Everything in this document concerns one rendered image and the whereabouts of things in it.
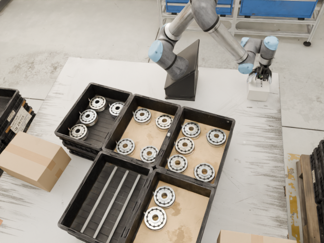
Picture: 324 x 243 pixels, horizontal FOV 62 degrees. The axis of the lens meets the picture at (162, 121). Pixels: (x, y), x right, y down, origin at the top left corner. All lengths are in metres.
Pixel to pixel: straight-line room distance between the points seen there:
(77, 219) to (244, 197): 0.84
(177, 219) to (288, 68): 2.27
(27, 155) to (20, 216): 0.33
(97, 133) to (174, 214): 0.64
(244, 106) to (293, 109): 1.07
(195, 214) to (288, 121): 1.63
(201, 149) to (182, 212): 0.35
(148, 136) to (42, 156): 0.58
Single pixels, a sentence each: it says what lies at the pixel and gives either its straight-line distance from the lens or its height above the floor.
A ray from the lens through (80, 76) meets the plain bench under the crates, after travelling 2.14.
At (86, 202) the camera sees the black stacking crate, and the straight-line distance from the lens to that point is 1.43.
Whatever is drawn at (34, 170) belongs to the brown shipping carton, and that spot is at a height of 0.86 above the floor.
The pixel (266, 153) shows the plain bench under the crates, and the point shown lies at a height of 0.70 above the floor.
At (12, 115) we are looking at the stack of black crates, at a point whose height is 0.50.
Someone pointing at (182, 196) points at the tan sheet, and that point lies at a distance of 1.35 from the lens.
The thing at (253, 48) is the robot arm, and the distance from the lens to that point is 1.58.
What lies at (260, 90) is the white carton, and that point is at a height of 0.81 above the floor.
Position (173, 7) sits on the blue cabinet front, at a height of 0.38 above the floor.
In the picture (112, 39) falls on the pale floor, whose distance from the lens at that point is 3.57.
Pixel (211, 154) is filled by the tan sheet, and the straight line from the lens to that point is 1.45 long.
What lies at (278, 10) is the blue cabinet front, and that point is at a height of 0.39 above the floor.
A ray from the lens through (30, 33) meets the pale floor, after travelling 4.15.
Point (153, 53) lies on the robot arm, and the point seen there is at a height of 1.06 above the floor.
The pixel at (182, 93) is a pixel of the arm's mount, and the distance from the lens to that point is 1.77.
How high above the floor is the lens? 2.10
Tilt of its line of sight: 55 degrees down
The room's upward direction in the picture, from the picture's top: 8 degrees counter-clockwise
